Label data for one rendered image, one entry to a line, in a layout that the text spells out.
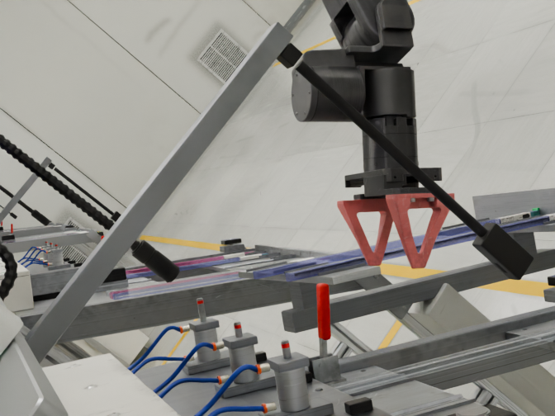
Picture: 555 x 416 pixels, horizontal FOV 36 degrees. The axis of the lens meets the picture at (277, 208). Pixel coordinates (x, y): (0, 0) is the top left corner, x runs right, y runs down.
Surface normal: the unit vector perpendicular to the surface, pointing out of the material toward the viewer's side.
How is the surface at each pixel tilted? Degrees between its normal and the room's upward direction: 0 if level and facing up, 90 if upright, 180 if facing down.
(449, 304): 90
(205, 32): 90
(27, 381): 0
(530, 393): 90
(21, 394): 0
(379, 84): 59
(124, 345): 90
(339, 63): 78
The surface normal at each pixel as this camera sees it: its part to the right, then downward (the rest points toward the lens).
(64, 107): 0.36, 0.00
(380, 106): -0.44, 0.00
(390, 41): 0.31, -0.29
